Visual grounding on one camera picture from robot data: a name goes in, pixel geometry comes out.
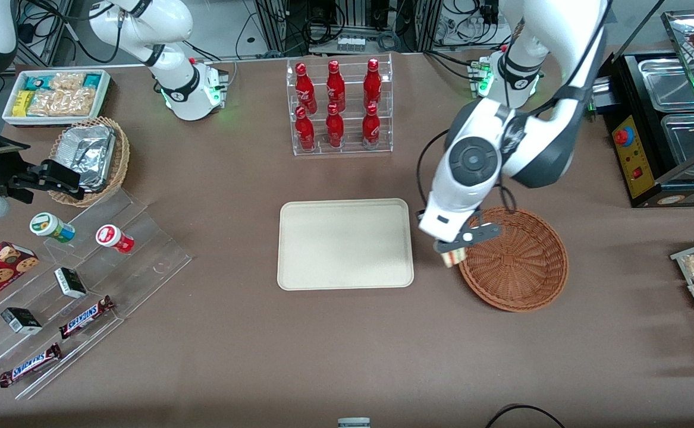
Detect aluminium foil containers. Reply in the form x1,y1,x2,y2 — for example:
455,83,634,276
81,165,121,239
55,124,116,192

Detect black table edge cable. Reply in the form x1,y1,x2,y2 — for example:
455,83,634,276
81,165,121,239
485,404,566,428

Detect small clear cracker bag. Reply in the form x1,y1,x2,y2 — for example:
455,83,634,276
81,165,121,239
49,71,87,93

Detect cream rectangular tray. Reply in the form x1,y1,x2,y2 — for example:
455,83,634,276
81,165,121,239
277,199,414,291

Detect red lid cup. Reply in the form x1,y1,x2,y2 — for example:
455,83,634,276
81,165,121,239
96,224,136,255

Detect black food warmer machine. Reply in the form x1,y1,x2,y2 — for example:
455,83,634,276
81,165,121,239
591,9,694,209

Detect green lid cup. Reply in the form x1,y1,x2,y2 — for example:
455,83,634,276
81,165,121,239
30,212,76,244

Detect white snack bin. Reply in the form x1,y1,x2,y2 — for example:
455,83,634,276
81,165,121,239
2,68,112,127

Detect red soda bottle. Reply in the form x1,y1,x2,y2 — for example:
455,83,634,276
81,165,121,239
294,62,318,115
294,107,317,151
325,60,347,114
362,104,382,150
363,58,382,109
325,104,346,149

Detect clear acrylic stepped stand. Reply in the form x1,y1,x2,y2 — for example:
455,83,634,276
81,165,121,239
0,187,193,401

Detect large clear cracker bag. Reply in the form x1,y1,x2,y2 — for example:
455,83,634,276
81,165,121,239
28,89,96,117

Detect brown wicker basket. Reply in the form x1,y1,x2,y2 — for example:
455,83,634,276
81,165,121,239
457,206,569,313

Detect Snickers bar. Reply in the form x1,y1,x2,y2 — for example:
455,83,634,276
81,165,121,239
0,343,62,389
58,295,116,340

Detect clear acrylic bottle rack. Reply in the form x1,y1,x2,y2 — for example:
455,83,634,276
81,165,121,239
286,53,394,156

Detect small black box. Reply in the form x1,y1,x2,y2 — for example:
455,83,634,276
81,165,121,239
54,267,88,300
1,307,43,335

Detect light tan wicker basket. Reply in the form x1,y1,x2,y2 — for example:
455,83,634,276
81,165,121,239
48,116,131,207

